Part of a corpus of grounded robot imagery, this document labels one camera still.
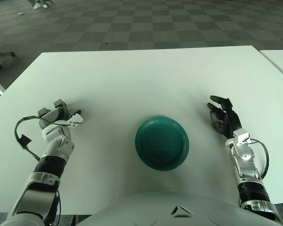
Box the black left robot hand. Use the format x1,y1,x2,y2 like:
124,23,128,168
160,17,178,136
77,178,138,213
37,99,83,130

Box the white neighbouring table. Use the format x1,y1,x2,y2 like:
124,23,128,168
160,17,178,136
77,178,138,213
259,49,283,83

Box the green round plate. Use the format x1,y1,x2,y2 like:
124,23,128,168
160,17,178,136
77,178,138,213
134,115,190,171

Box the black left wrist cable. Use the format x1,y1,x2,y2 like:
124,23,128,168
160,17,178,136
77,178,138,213
15,115,69,161

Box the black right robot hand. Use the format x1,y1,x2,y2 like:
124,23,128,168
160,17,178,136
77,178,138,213
207,95,250,143

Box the white robot torso shell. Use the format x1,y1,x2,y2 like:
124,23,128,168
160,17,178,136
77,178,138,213
75,191,283,226

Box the person legs with white sneakers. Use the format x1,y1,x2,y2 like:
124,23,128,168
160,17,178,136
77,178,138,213
28,0,49,9

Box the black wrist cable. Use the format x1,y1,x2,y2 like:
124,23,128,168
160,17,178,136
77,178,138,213
247,138,270,179
15,115,69,161

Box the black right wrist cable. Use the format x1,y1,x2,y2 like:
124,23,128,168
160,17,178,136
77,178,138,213
247,138,270,179

